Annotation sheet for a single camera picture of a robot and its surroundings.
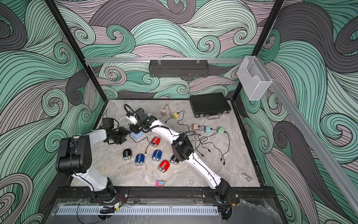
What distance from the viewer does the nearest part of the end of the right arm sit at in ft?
2.50

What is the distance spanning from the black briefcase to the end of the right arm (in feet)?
1.36

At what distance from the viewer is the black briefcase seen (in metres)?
1.08
